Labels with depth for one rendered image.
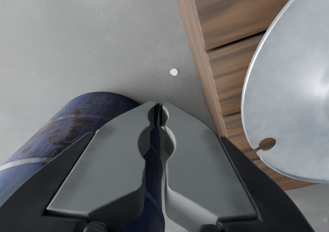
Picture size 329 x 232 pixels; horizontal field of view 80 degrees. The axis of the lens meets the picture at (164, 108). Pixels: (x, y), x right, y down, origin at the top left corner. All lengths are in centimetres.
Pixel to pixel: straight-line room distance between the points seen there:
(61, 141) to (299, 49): 42
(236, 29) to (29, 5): 56
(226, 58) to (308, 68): 8
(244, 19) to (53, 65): 57
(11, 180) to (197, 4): 37
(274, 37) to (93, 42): 50
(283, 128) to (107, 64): 50
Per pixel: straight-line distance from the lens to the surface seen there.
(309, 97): 27
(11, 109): 85
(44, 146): 46
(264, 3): 26
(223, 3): 24
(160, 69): 61
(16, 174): 42
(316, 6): 24
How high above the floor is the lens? 58
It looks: 61 degrees down
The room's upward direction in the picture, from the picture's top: 180 degrees clockwise
